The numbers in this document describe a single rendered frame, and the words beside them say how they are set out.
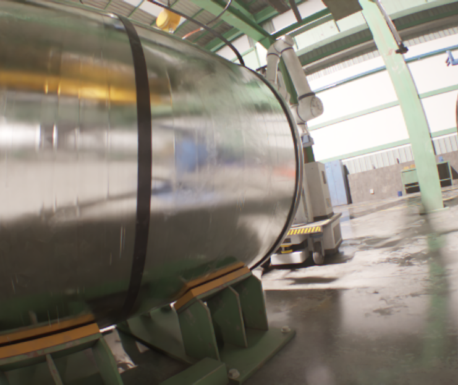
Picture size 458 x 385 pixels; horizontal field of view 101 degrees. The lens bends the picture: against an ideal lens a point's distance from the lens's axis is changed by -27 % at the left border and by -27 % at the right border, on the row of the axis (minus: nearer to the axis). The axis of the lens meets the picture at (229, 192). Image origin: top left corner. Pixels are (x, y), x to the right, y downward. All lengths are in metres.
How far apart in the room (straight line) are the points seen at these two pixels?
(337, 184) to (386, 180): 2.03
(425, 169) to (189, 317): 3.64
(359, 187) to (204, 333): 10.38
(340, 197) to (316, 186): 8.33
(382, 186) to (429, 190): 6.91
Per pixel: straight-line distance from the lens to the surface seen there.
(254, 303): 1.07
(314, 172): 2.38
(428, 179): 4.01
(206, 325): 0.85
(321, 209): 2.38
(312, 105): 2.01
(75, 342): 0.67
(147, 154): 0.52
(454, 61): 1.35
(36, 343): 0.68
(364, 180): 10.92
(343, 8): 1.56
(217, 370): 0.81
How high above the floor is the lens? 0.52
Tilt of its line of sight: 4 degrees up
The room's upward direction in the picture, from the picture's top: 9 degrees counter-clockwise
